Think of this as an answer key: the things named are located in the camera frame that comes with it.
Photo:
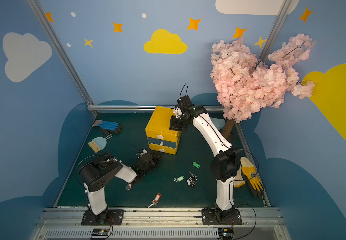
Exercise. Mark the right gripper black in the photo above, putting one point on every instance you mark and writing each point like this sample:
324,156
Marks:
175,123

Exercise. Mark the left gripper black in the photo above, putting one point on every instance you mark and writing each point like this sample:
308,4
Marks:
151,159

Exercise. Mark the yellow drawer cabinet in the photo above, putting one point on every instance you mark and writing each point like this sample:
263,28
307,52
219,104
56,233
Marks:
160,137

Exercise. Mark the key with red tag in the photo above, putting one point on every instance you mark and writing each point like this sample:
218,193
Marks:
155,200

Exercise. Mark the key with green tag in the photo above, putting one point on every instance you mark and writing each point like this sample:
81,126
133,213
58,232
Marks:
196,165

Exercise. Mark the key with black fob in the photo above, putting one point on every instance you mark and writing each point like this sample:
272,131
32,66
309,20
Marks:
193,179

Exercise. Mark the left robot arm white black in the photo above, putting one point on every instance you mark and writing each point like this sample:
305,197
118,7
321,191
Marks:
99,172

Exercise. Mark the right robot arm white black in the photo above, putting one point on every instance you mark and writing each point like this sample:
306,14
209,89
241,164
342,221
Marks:
225,166

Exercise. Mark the light blue dustpan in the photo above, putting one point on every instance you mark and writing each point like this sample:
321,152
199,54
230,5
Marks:
219,123

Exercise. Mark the blue black work glove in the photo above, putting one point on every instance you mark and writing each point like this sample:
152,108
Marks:
108,127

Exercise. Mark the small blue hand brush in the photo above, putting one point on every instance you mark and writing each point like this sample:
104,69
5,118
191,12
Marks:
99,143

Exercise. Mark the pink cherry blossom tree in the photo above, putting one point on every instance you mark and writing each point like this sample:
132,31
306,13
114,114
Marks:
245,85

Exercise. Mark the yellow work glove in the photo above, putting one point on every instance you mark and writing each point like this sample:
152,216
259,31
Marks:
249,175

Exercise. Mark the left controller board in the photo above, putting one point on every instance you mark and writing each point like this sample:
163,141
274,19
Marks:
100,234

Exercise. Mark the controller board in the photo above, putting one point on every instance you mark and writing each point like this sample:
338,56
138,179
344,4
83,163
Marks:
225,234
100,234

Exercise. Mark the right controller board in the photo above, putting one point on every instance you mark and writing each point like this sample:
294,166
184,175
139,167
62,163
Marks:
225,234

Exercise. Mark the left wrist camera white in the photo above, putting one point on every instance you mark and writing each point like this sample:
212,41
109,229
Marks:
142,152

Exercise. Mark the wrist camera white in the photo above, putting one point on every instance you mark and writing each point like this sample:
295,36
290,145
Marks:
142,152
177,111

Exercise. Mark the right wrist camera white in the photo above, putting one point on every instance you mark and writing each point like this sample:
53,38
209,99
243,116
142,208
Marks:
177,111

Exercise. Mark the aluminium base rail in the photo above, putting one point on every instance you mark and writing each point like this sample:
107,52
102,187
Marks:
164,224

